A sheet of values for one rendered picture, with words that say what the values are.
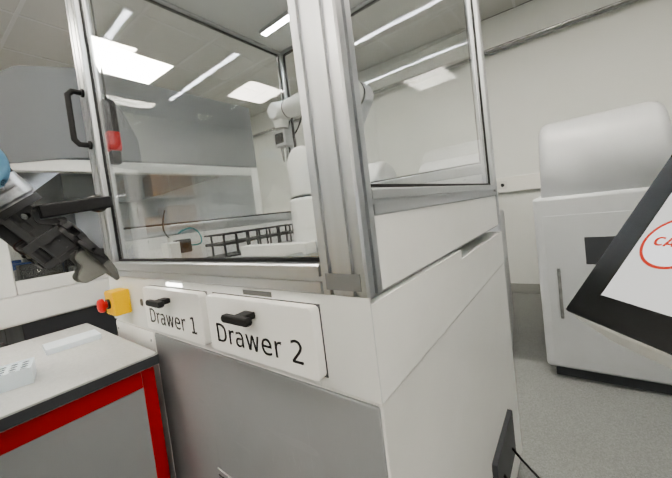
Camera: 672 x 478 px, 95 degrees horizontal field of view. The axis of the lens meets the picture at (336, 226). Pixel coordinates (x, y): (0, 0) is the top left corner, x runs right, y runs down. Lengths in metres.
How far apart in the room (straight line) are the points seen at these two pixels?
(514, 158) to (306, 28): 3.27
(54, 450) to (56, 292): 0.75
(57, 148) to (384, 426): 1.50
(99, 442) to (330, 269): 0.72
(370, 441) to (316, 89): 0.49
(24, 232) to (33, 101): 0.98
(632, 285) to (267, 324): 0.45
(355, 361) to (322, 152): 0.29
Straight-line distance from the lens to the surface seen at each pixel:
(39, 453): 0.97
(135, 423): 1.02
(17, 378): 1.04
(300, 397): 0.58
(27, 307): 1.59
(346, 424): 0.54
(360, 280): 0.41
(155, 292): 0.90
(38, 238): 0.74
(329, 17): 0.47
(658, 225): 0.32
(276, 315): 0.52
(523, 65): 3.80
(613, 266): 0.31
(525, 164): 3.62
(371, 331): 0.43
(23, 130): 1.64
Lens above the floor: 1.06
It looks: 3 degrees down
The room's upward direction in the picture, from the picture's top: 7 degrees counter-clockwise
